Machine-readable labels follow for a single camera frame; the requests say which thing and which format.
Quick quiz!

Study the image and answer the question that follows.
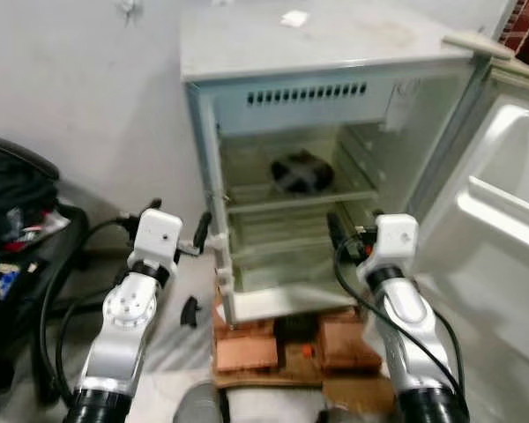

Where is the clear fridge shelf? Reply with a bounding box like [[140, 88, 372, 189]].
[[224, 189, 381, 216]]

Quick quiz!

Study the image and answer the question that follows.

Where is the black object inside fridge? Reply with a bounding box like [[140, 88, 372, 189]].
[[270, 151, 337, 197]]

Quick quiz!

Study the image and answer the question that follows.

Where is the small white fridge body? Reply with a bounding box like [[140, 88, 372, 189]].
[[178, 0, 514, 329]]

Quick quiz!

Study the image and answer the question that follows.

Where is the small black floor object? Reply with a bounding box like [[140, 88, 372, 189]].
[[180, 294, 203, 330]]

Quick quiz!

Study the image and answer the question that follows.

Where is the orange brick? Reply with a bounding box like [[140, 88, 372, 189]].
[[321, 310, 385, 373], [213, 315, 280, 373]]

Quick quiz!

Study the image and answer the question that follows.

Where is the brown wooden base board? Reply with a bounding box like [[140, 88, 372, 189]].
[[210, 307, 399, 417]]

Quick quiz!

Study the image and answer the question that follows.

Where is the small white paper scrap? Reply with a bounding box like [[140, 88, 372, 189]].
[[279, 10, 312, 28]]

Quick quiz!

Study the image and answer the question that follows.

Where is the red lattice panel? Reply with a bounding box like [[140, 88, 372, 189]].
[[497, 0, 529, 56]]

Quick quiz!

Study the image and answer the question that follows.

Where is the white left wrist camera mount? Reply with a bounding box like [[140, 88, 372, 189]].
[[127, 209, 185, 276]]

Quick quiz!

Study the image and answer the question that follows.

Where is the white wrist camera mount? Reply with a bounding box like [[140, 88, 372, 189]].
[[370, 214, 419, 276], [127, 209, 185, 276]]

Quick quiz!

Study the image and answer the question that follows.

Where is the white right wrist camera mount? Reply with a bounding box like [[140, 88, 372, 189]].
[[370, 214, 419, 276]]

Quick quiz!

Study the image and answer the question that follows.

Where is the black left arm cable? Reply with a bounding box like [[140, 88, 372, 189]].
[[55, 280, 124, 397], [37, 216, 151, 402]]

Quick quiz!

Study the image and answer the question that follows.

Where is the white curved fridge door handle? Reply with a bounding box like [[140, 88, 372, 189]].
[[441, 31, 518, 62]]

